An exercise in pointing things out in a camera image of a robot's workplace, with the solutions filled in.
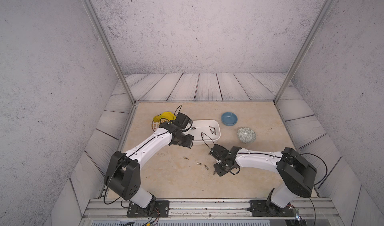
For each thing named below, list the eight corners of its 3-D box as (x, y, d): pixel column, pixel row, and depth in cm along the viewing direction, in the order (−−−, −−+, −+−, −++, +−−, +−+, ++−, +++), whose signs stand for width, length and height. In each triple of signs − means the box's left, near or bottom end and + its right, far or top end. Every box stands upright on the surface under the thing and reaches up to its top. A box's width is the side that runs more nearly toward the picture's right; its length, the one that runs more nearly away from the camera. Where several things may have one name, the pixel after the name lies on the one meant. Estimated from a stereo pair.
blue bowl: (222, 125, 108) (222, 122, 105) (220, 115, 114) (221, 112, 111) (237, 125, 108) (238, 122, 105) (235, 115, 114) (236, 112, 111)
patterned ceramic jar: (239, 143, 98) (240, 140, 95) (236, 130, 105) (237, 127, 102) (255, 143, 98) (257, 140, 95) (251, 130, 105) (253, 127, 102)
